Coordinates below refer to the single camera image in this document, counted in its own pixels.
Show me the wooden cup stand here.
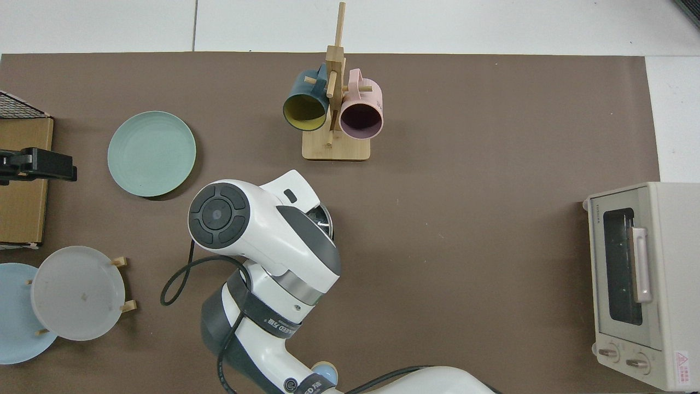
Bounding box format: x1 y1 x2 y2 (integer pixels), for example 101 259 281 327
302 2 372 161

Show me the glass lid with blue knob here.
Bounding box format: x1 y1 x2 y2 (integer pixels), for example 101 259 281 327
309 204 335 241

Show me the brown table cloth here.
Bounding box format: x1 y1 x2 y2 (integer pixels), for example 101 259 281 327
0 52 661 394

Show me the green plate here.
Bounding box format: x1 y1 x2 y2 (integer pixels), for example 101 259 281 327
107 111 197 198

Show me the pale toaster oven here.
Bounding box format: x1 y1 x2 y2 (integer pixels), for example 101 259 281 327
581 182 700 392

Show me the dark grey striped object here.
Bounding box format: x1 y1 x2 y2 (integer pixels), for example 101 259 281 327
672 0 700 29

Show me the small blue round thing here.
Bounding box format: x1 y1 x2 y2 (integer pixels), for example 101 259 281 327
312 361 339 386

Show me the light blue plate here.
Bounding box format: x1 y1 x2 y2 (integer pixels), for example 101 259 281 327
0 263 58 365

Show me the grey plate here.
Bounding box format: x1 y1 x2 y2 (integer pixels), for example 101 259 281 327
31 246 126 341

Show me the wooden plate rack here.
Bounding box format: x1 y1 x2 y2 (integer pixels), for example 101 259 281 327
26 256 137 335

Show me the dark teal cup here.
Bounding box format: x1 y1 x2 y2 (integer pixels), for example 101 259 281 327
282 63 330 132

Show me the pink cup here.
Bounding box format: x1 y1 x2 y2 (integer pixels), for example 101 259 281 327
339 68 384 139

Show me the wire basket with wooden floor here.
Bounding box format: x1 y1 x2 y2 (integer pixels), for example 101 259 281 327
0 90 55 250

